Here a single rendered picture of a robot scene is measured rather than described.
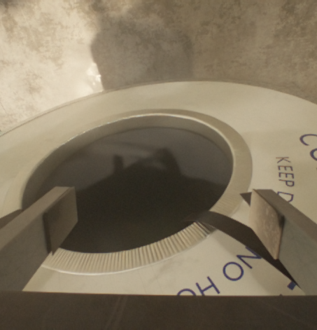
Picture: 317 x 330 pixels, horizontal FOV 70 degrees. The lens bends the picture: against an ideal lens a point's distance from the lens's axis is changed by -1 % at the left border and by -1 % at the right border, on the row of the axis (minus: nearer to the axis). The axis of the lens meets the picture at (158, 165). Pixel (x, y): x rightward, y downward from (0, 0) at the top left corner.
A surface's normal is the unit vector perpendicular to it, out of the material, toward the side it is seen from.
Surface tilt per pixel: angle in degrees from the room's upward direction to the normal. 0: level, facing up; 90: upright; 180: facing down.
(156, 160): 2
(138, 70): 0
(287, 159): 90
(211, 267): 90
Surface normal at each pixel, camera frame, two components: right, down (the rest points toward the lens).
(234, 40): -0.13, 0.61
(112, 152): 0.43, 0.49
